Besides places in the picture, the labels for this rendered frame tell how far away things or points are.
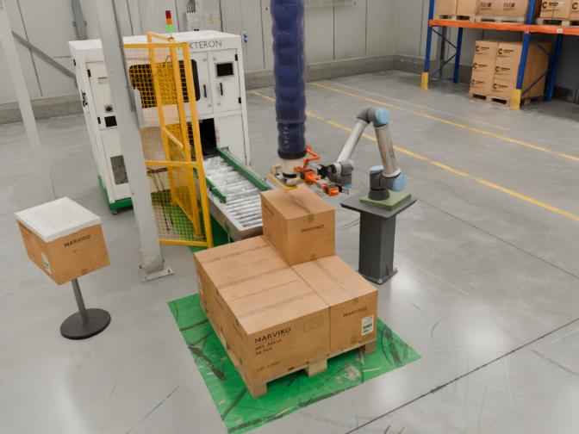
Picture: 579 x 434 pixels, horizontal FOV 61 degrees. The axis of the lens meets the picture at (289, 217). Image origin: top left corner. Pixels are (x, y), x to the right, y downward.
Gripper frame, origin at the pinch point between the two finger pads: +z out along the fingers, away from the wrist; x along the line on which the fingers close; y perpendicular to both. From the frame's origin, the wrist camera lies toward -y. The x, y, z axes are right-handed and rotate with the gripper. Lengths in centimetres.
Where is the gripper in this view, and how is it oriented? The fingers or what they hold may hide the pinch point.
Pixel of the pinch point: (310, 175)
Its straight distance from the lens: 362.8
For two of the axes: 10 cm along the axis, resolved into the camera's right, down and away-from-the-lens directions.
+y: -4.4, -3.7, 8.2
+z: -9.0, 2.2, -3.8
